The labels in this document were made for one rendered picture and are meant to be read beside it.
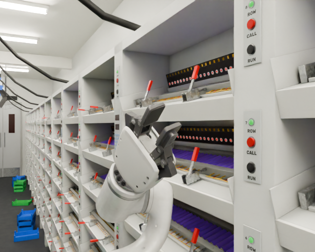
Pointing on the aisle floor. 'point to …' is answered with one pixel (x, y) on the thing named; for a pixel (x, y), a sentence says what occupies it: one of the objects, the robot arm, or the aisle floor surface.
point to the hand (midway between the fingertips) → (160, 124)
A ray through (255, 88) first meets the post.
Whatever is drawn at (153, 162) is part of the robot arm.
